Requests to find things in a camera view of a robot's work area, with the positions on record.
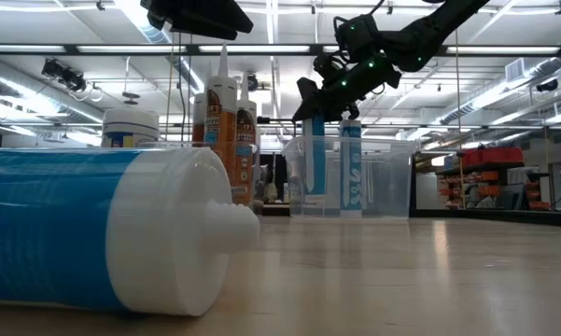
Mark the brown-label caulk tube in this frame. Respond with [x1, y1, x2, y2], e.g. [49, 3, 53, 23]
[236, 72, 259, 206]

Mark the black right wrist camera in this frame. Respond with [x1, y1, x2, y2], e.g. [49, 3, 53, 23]
[332, 12, 383, 56]

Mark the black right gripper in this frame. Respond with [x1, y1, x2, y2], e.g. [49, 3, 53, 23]
[292, 51, 401, 123]

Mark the shelf with red bins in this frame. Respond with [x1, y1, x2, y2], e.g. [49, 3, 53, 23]
[436, 147, 553, 212]

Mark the blue silicone sealant tube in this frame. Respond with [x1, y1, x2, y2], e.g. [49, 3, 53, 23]
[339, 119, 364, 218]
[0, 147, 261, 318]
[302, 114, 329, 209]

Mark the black table frame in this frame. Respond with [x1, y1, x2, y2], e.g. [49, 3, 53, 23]
[410, 207, 561, 229]

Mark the white-lidded wipes canister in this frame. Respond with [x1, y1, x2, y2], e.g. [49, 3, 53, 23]
[101, 107, 161, 149]

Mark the thin hanging pole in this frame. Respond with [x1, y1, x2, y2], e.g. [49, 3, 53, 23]
[454, 27, 463, 209]

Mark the large clear plastic bin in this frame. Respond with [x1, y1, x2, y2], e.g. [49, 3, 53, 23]
[281, 134, 420, 221]

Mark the black overhead frame beam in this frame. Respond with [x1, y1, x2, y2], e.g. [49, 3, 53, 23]
[0, 43, 561, 58]

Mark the black ceiling device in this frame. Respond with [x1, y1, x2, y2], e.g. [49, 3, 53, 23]
[535, 77, 560, 93]

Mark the silver ventilation duct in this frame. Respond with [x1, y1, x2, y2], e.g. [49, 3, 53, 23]
[438, 56, 561, 127]

